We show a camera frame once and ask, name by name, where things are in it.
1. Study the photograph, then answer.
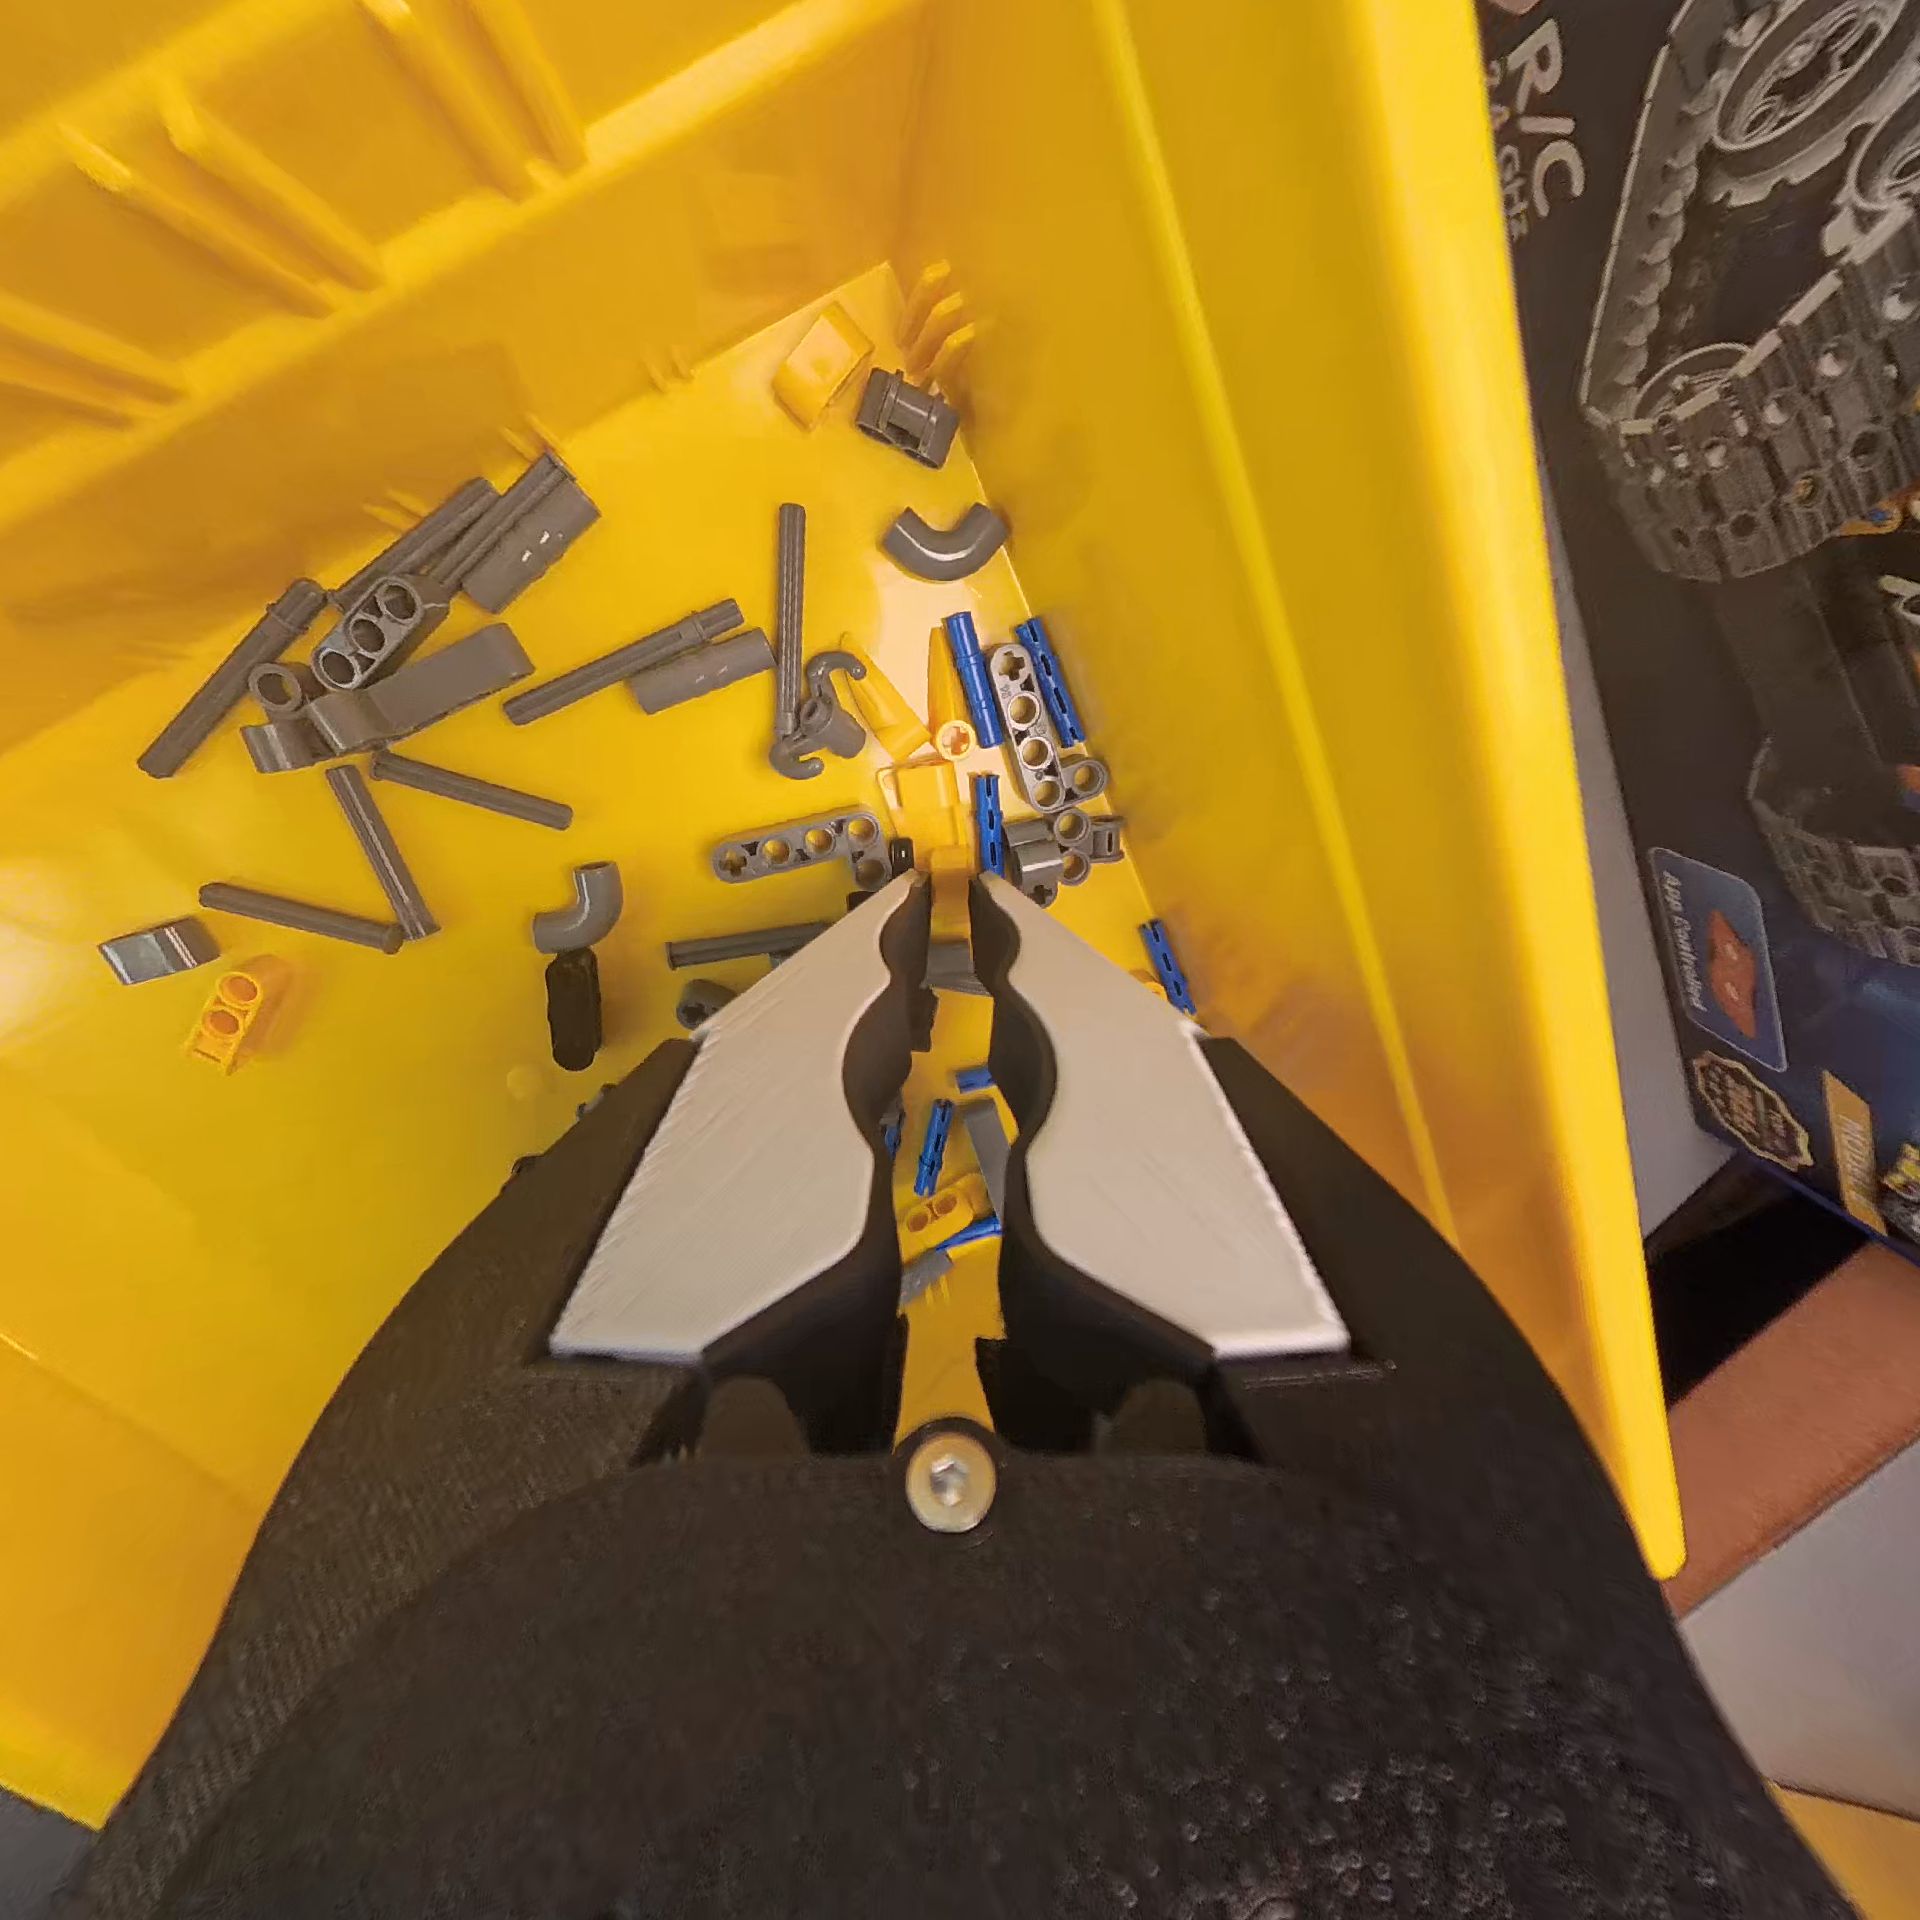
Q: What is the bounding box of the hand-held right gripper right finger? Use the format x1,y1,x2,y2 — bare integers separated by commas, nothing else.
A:
968,873,1352,1460

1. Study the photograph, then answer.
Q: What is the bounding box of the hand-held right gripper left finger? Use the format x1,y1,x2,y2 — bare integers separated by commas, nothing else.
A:
548,873,933,1456

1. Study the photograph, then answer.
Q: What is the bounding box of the heap of grey blue lego parts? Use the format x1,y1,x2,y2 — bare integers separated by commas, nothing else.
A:
96,306,1202,1291

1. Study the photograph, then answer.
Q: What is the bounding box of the yellow divided storage bin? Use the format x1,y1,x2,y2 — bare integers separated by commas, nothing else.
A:
0,0,1690,1834

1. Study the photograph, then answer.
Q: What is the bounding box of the dark blue lego set box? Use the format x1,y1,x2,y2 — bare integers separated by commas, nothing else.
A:
1477,0,1920,1249

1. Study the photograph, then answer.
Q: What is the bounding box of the brown cardboard box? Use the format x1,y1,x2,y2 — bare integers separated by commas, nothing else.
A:
1640,1241,1920,1618

